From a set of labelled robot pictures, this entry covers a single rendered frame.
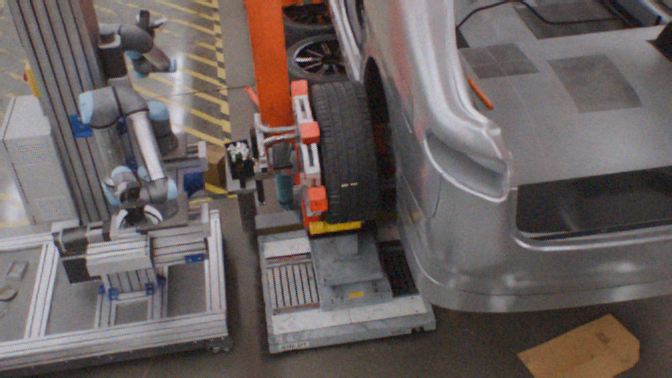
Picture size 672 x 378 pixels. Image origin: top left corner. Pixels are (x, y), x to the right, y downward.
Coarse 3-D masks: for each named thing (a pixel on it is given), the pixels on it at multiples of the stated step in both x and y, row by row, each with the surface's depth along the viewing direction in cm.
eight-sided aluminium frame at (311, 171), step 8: (296, 96) 346; (304, 96) 345; (296, 104) 340; (304, 104) 342; (296, 112) 340; (304, 120) 330; (312, 120) 330; (312, 144) 328; (304, 152) 327; (312, 152) 330; (304, 160) 327; (304, 168) 327; (312, 168) 327; (312, 176) 328; (320, 176) 328; (304, 184) 376; (312, 184) 375; (320, 184) 331; (304, 192) 371; (304, 200) 368
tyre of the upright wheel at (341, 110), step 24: (312, 96) 341; (336, 96) 334; (360, 96) 333; (336, 120) 325; (360, 120) 327; (336, 144) 323; (360, 144) 324; (336, 168) 324; (360, 168) 325; (336, 192) 328; (360, 192) 330; (336, 216) 339; (360, 216) 344
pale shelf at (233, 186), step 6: (228, 168) 417; (228, 174) 413; (228, 180) 409; (234, 180) 408; (246, 180) 408; (252, 180) 408; (228, 186) 404; (234, 186) 404; (246, 186) 404; (252, 186) 404; (228, 192) 402; (234, 192) 402; (240, 192) 403; (246, 192) 404
